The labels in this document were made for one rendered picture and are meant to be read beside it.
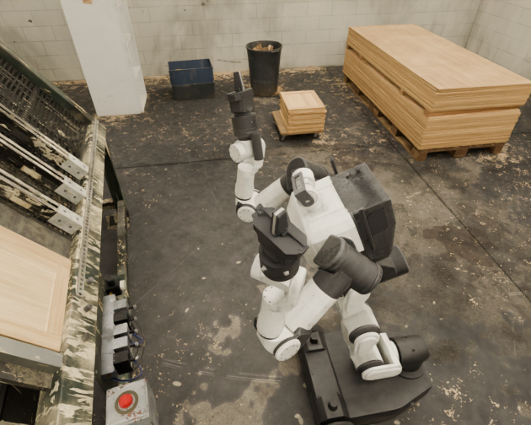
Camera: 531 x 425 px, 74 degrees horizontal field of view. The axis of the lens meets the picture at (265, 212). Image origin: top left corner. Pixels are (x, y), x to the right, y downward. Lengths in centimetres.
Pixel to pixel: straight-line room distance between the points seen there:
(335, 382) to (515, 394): 105
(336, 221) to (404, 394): 129
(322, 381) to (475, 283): 146
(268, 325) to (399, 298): 183
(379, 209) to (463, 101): 307
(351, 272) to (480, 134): 358
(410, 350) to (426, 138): 252
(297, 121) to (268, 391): 285
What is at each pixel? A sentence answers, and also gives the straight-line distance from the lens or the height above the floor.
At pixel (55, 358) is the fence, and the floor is 92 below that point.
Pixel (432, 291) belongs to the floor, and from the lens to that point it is 282.
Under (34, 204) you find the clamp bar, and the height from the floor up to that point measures 109.
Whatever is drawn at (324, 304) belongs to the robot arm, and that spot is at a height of 124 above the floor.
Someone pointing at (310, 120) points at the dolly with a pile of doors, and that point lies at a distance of 414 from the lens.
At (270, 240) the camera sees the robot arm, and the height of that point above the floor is 158.
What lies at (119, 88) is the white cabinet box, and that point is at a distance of 509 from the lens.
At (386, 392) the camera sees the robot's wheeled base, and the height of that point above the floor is 17.
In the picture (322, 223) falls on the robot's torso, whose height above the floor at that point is 134.
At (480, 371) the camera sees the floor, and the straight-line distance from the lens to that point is 258.
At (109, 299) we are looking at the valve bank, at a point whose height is 74.
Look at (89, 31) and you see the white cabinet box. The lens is 494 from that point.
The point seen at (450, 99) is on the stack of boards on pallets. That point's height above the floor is 68.
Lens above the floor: 204
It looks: 40 degrees down
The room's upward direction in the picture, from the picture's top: straight up
